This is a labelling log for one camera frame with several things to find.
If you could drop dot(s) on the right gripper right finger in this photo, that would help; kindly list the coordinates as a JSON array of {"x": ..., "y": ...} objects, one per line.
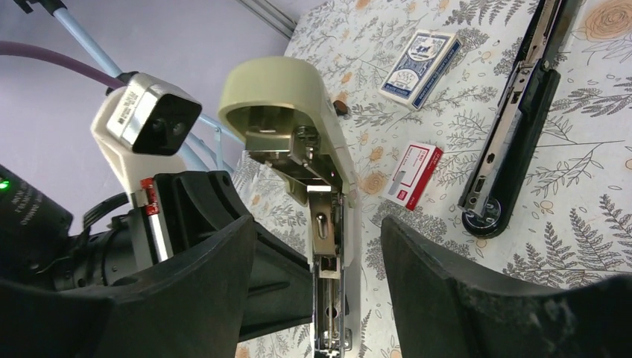
[{"x": 445, "y": 305}]

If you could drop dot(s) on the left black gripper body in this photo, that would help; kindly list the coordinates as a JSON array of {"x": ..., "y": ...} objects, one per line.
[{"x": 174, "y": 212}]

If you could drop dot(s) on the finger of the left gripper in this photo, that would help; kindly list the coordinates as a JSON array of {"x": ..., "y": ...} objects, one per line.
[{"x": 280, "y": 291}]

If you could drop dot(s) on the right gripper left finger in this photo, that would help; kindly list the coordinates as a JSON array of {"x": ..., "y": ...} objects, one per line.
[{"x": 190, "y": 305}]

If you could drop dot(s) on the beige oblong plastic case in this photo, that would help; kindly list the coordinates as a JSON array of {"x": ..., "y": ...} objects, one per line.
[{"x": 280, "y": 108}]

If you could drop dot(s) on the black stapler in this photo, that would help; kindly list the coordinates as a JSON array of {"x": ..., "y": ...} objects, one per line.
[{"x": 491, "y": 192}]

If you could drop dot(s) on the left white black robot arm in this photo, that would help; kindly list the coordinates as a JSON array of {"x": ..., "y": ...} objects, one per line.
[{"x": 37, "y": 249}]

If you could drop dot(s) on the red white staple box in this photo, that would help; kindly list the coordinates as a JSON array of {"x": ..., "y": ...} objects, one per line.
[{"x": 412, "y": 174}]

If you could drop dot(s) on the small black plastic piece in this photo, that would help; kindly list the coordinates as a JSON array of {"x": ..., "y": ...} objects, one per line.
[{"x": 340, "y": 108}]

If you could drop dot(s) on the floral patterned table mat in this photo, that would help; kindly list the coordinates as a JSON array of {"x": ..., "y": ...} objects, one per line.
[{"x": 572, "y": 222}]

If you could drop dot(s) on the blue playing card box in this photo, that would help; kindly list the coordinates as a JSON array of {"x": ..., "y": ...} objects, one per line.
[{"x": 419, "y": 68}]

